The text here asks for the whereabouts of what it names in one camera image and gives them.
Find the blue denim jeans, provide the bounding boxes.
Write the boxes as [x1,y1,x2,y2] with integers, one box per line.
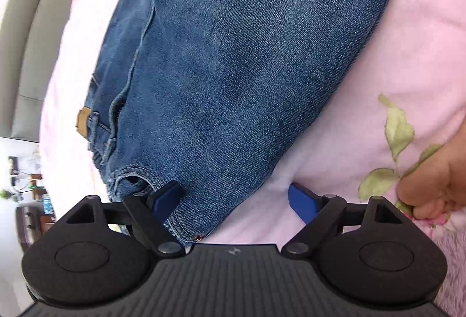
[85,0,389,245]

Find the person's bare hand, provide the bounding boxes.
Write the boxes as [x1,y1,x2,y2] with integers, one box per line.
[396,134,465,220]

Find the cluttered wooden bedside table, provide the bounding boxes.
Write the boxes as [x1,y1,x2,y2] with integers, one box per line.
[8,156,56,234]

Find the pink floral bed sheet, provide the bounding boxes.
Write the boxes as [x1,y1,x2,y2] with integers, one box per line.
[38,0,466,310]

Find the small green potted plant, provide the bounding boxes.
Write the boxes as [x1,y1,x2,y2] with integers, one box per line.
[0,190,18,202]

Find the grey upholstered headboard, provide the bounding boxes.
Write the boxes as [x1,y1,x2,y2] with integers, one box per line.
[1,0,72,142]

